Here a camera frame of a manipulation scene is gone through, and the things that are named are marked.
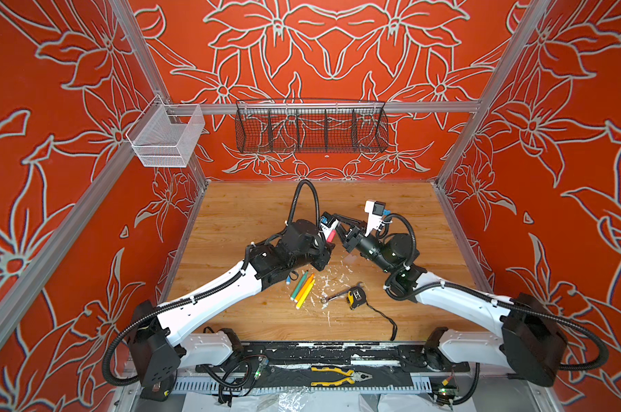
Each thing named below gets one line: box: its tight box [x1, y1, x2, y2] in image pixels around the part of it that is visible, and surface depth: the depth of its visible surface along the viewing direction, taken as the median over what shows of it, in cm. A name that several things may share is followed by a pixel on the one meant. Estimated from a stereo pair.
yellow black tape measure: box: [346, 286, 367, 310], surface depth 83 cm
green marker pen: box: [289, 270, 310, 302], surface depth 88 cm
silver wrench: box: [320, 280, 365, 304], surface depth 87 cm
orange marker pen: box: [294, 272, 316, 303], surface depth 88 cm
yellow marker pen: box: [295, 279, 316, 310], surface depth 86 cm
